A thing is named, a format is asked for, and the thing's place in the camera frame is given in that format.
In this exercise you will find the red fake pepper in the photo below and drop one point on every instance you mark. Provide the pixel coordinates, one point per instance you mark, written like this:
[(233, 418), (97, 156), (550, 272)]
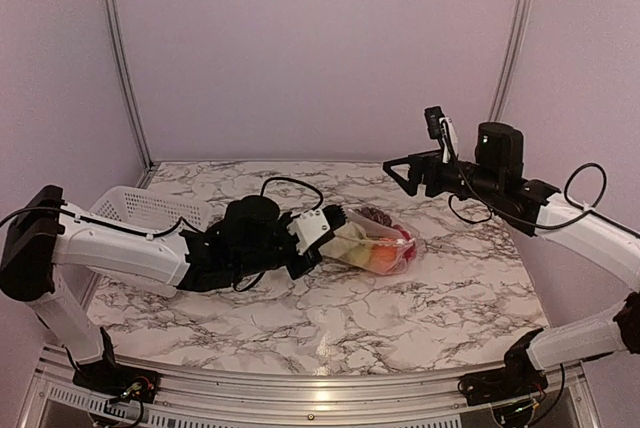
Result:
[(410, 250)]

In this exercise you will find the right aluminium corner post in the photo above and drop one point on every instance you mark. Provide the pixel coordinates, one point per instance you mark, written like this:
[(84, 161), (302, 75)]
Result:
[(514, 45)]

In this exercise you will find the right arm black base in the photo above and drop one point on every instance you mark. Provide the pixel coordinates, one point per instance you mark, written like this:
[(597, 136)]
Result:
[(516, 378)]

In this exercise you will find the clear zip top bag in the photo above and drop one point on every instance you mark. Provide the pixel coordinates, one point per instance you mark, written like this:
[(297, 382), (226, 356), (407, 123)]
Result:
[(375, 241)]

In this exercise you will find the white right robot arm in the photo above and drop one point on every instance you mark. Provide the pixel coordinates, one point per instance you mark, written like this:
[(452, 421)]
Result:
[(536, 209)]

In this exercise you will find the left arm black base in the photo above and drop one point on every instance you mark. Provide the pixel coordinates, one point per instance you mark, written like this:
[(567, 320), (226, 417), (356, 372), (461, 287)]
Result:
[(122, 382)]

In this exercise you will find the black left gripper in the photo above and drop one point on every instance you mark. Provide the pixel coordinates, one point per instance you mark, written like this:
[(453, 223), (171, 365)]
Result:
[(308, 264)]

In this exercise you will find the purple fake grapes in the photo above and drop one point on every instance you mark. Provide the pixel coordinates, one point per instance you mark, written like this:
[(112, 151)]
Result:
[(376, 215)]

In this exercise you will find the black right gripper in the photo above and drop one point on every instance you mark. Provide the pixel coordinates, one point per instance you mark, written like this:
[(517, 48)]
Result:
[(431, 160)]

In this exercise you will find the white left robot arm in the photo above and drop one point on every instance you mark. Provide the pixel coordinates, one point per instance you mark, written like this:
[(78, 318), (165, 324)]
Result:
[(49, 232)]

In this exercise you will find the white perforated plastic basket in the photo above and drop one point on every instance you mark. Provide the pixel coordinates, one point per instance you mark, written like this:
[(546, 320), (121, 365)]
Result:
[(147, 210)]

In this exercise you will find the aluminium front rail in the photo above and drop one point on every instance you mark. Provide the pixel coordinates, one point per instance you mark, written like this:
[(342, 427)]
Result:
[(196, 397)]

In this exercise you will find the peach fake fruit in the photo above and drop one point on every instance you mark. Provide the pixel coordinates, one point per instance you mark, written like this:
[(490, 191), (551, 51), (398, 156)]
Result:
[(383, 258)]

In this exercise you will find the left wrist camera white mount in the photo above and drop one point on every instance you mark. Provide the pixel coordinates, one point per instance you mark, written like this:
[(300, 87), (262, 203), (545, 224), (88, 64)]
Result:
[(315, 227)]

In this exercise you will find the left aluminium corner post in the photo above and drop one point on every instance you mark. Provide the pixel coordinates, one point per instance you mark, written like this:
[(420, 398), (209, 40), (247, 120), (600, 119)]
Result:
[(126, 83)]

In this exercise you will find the aluminium corner post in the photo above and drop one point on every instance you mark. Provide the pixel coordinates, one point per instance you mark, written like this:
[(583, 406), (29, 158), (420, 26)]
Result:
[(514, 45), (126, 83)]

